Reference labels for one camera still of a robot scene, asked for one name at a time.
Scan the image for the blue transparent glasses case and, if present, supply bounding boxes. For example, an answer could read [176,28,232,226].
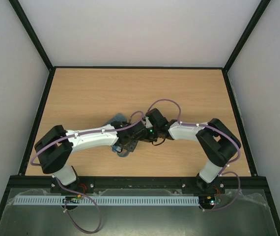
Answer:
[112,145,130,158]

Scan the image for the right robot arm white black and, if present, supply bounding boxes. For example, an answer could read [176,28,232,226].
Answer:
[145,108,241,193]

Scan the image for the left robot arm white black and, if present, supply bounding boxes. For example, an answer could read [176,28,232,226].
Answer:
[34,121,149,185]

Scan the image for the light blue slotted cable duct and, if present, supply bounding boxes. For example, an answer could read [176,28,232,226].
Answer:
[13,196,199,207]

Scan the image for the green glasses case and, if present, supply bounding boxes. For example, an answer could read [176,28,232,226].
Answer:
[105,113,127,125]

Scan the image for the black metal frame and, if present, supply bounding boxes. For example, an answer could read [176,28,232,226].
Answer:
[0,0,280,235]

